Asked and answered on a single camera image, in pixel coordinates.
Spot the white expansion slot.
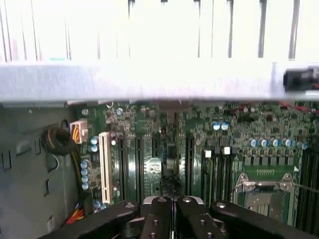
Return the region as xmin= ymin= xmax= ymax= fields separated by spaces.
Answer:
xmin=98 ymin=131 xmax=114 ymax=204

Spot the white power connector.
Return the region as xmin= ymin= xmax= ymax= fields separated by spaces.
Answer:
xmin=69 ymin=119 xmax=89 ymax=145

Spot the orange wire bundle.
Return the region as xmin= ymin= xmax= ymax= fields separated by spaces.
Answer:
xmin=66 ymin=202 xmax=86 ymax=225

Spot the metal locking lever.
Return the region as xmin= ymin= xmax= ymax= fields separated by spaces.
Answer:
xmin=290 ymin=183 xmax=319 ymax=194

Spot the black expansion slot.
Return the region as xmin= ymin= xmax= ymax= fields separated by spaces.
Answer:
xmin=134 ymin=136 xmax=146 ymax=200
xmin=185 ymin=135 xmax=196 ymax=198
xmin=118 ymin=136 xmax=129 ymax=201

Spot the green motherboard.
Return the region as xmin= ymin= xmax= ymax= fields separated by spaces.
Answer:
xmin=66 ymin=99 xmax=319 ymax=239

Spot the dark grey PC case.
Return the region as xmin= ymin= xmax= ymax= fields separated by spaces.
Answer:
xmin=0 ymin=59 xmax=319 ymax=239

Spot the black and yellow wire bundle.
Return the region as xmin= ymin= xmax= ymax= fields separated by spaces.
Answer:
xmin=40 ymin=119 xmax=86 ymax=218

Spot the thin red wire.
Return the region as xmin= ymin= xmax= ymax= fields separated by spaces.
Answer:
xmin=278 ymin=100 xmax=319 ymax=113

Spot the CPU socket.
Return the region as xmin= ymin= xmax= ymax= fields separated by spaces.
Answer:
xmin=233 ymin=171 xmax=300 ymax=223

